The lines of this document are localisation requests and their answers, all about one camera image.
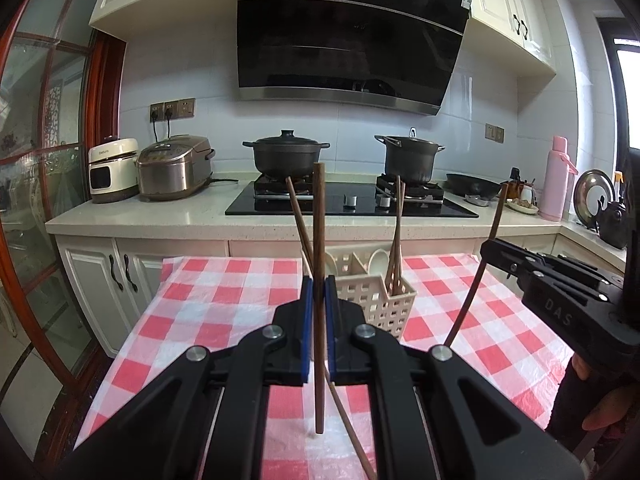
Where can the red wooden glass door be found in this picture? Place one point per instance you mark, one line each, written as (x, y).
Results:
(105, 110)

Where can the white lower cabinets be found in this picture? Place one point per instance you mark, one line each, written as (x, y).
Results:
(85, 280)

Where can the black wok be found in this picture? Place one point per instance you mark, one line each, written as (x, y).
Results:
(472, 185)

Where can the black gas hob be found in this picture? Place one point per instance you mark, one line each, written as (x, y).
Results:
(365, 207)

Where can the gold wall socket strip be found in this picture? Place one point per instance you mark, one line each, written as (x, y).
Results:
(180, 108)

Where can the cream plastic utensil basket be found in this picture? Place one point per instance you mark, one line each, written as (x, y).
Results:
(380, 310)

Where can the white spoon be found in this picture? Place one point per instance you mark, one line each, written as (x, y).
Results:
(378, 260)

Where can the white countertop cooker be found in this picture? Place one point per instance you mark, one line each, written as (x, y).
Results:
(112, 170)

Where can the black kettle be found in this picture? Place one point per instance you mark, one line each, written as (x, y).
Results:
(612, 225)

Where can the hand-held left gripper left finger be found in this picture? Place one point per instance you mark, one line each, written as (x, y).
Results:
(306, 330)

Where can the steel rice cooker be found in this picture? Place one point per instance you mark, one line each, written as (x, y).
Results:
(172, 170)

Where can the condiment jars on plate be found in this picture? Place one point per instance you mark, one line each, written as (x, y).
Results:
(522, 200)

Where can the black range hood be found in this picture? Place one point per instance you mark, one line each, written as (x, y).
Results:
(350, 35)

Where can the black pot with lid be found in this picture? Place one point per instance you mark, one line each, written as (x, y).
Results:
(285, 157)

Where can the person's right hand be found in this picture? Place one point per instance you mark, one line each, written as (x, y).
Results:
(605, 410)

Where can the pink thermos flask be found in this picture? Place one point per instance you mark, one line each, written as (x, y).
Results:
(556, 185)

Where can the red white checkered tablecloth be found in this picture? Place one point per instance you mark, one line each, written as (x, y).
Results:
(200, 320)

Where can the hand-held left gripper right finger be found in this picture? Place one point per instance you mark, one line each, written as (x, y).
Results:
(331, 330)

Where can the dark framed window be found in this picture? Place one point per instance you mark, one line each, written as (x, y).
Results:
(627, 90)

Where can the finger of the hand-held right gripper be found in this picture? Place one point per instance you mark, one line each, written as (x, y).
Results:
(580, 275)
(505, 257)

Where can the small gold wall socket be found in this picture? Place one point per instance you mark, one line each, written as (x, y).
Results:
(495, 132)

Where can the dark stockpot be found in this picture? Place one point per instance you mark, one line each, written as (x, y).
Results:
(410, 160)

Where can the steel pot lid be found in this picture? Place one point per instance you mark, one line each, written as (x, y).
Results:
(590, 195)

